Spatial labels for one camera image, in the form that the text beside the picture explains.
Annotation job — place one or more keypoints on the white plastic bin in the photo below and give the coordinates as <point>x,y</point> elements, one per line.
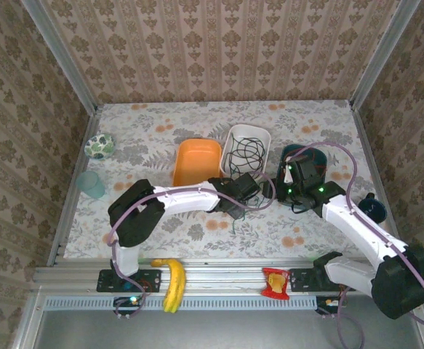
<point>248,131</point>

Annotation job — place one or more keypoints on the green leaf patterned bowl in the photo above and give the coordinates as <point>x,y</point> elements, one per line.
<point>99,146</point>

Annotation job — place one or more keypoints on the orange plastic bin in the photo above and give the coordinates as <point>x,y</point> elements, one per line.
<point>197,163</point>

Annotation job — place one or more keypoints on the yellow banana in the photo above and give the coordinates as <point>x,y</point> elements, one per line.
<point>175,280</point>

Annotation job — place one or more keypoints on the floral tablecloth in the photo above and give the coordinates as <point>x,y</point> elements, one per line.
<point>153,116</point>

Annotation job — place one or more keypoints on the dark blue cup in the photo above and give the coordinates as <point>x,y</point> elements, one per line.
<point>375,209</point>

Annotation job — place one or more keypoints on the aluminium frame rail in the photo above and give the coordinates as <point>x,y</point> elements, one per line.
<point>226,276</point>

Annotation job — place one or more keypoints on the red snack packet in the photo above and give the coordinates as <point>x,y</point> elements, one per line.
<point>276,283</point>

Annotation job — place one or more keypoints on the small black controller board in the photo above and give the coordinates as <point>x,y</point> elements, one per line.
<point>128,303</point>
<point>328,303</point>

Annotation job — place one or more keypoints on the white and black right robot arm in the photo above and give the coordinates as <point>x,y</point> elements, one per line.
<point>357,225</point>

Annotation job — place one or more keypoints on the dark teal plastic bin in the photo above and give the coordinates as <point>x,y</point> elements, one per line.
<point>320,156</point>

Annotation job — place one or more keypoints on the aluminium frame post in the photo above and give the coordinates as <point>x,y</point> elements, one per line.
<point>62,54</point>
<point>390,40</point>

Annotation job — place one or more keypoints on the translucent teal cup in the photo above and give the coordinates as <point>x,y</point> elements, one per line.
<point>89,183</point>

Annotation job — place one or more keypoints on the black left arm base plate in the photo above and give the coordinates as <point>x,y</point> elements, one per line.
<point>153,281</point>

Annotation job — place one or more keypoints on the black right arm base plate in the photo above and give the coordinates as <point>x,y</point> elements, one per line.
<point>300,281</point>

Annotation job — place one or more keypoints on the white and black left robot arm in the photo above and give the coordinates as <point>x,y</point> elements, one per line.
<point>182,200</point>

